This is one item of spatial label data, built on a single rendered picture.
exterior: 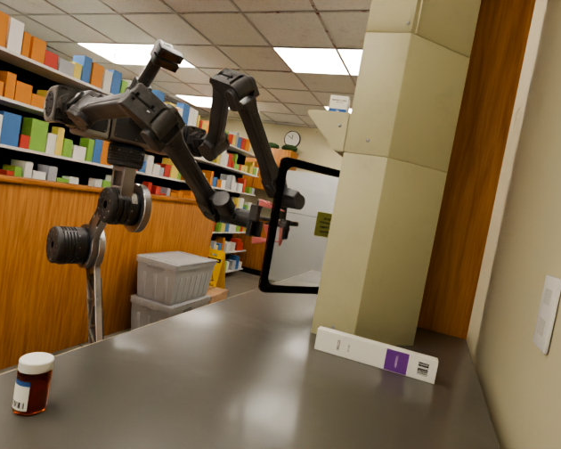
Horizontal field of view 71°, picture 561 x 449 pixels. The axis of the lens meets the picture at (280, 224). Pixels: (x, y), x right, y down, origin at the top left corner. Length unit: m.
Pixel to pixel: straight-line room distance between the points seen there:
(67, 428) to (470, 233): 1.15
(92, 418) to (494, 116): 1.27
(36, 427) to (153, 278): 2.70
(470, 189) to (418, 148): 0.35
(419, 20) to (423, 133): 0.27
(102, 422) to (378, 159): 0.77
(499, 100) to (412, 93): 0.42
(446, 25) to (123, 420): 1.08
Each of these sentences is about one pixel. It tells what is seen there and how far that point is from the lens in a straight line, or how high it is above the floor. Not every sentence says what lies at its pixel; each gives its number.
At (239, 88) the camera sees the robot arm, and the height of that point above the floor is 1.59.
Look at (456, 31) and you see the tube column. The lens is 1.19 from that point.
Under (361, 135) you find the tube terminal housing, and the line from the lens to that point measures 1.02.
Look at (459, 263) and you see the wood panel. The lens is 1.36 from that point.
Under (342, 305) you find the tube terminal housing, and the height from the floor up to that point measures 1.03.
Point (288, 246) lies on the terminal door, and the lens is 1.17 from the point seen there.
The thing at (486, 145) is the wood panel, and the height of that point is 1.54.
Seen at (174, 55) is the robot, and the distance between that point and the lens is 1.55.
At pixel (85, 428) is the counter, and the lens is 0.60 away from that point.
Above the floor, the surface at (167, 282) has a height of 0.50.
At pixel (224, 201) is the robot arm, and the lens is 1.22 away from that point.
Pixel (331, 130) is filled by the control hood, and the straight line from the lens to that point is 1.04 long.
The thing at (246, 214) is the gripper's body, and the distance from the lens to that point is 1.26.
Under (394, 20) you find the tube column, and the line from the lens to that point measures 1.12.
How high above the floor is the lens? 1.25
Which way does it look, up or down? 3 degrees down
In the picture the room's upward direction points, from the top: 10 degrees clockwise
